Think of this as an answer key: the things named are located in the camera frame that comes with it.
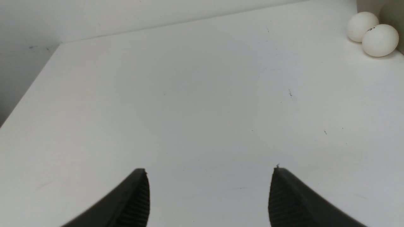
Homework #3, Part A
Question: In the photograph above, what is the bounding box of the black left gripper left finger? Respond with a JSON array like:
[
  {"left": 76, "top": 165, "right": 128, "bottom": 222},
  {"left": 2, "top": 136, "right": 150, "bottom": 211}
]
[{"left": 64, "top": 168, "right": 150, "bottom": 227}]

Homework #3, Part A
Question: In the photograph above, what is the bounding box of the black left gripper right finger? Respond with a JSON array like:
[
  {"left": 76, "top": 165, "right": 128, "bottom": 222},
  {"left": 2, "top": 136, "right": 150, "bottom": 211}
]
[{"left": 268, "top": 167, "right": 363, "bottom": 227}]

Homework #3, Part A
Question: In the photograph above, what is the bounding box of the white table-tennis ball with logo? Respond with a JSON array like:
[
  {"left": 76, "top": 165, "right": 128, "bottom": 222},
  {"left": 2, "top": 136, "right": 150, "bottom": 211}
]
[{"left": 362, "top": 24, "right": 399, "bottom": 57}]

